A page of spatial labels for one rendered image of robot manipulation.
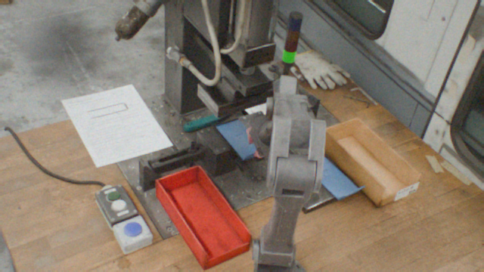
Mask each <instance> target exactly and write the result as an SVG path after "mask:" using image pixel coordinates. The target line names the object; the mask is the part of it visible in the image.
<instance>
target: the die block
mask: <svg viewBox="0 0 484 272"><path fill-rule="evenodd" d="M197 143H198V144H203V145H204V146H205V148H206V155H205V157H204V159H202V160H201V161H202V163H203V164H204V165H205V166H206V169H207V170H208V171H209V173H210V174H211V175H212V176H213V177H214V178H216V177H218V176H220V175H224V174H227V173H229V172H233V171H235V167H236V162H235V160H234V159H233V158H232V156H231V153H227V154H225V155H222V156H218V157H215V156H214V154H213V153H211V152H210V149H209V148H208V147H207V145H205V143H204V142H203V141H202V139H201V138H200V137H199V135H197ZM254 159H255V160H256V161H257V162H259V161H261V160H264V159H265V157H262V158H259V157H257V156H256V157H254Z"/></svg>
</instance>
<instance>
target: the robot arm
mask: <svg viewBox="0 0 484 272"><path fill-rule="evenodd" d="M248 124H250V125H251V128H248V129H247V130H246V131H247V135H248V138H249V144H254V145H255V147H256V152H255V154H254V156H257V157H259V158H262V157H265V159H268V172H267V187H268V188H273V191H272V196H273V197H274V203H273V207H272V211H271V217H270V219H269V221H268V223H267V224H266V225H265V226H262V227H261V232H260V236H259V239H256V240H253V250H252V260H254V261H253V272H307V271H306V270H305V268H304V267H302V265H301V264H300V263H299V262H298V261H295V259H296V244H295V239H296V237H295V229H296V224H297V221H298V218H299V213H300V211H301V209H302V207H303V206H304V204H306V203H307V201H308V200H310V196H311V195H312V192H315V193H318V192H319V191H320V189H321V181H322V174H323V163H324V143H325V132H326V122H325V121H322V120H317V119H316V118H315V114H314V113H313V112H312V110H311V108H308V98H307V97H306V95H301V94H299V82H298V81H297V76H284V75H281V77H280V78H279V79H276V80H275V85H274V96H273V97H271V98H268V99H267V103H266V112H265V116H260V117H257V118H255V119H251V120H250V121H249V122H248ZM289 148H296V149H305V150H308V151H309V155H308V156H302V155H294V154H288V153H289Z"/></svg>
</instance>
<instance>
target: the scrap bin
mask: <svg viewBox="0 0 484 272"><path fill-rule="evenodd" d="M156 195H157V198H158V200H159V201H160V204H161V205H162V207H163V208H164V209H165V211H166V214H167V215H168V216H169V218H171V220H172V222H173V223H174V225H175V227H176V229H177V230H178V232H179V233H180V234H181V236H182V238H183V239H184V241H185V243H187V245H188V247H189V248H190V250H191V251H192V253H193V255H194V257H195V258H196V259H197V261H198V263H199V264H200V267H201V268H202V270H204V271H205V270H208V269H210V268H212V267H213V266H215V265H218V264H221V263H223V262H225V261H227V260H230V259H233V258H235V257H237V256H238V255H240V254H242V253H245V252H248V251H249V250H250V243H251V238H252V234H251V232H250V230H249V229H248V228H247V227H246V226H245V225H244V223H243V222H242V220H241V219H240V218H239V216H238V215H237V213H236V212H235V210H233V208H232V207H231V205H229V204H228V202H227V200H226V199H225V197H224V196H223V195H222V194H221V192H220V191H219V189H218V188H217V187H216V185H215V184H214V182H213V181H211V179H210V178H209V176H208V175H207V174H206V172H205V171H204V170H203V169H202V166H201V165H200V164H199V165H195V166H192V167H191V168H188V169H185V170H183V171H180V172H176V173H174V174H171V175H167V176H164V177H162V178H158V179H156Z"/></svg>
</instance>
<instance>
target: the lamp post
mask: <svg viewBox="0 0 484 272"><path fill-rule="evenodd" d="M289 18H290V19H293V20H301V19H303V14H302V13H301V12H299V11H292V12H290V14H289ZM281 62H282V64H283V65H284V71H283V75H284V76H288V75H289V74H290V68H291V66H292V65H294V63H295V62H296V61H294V62H292V63H287V62H285V61H283V59H282V60H281Z"/></svg>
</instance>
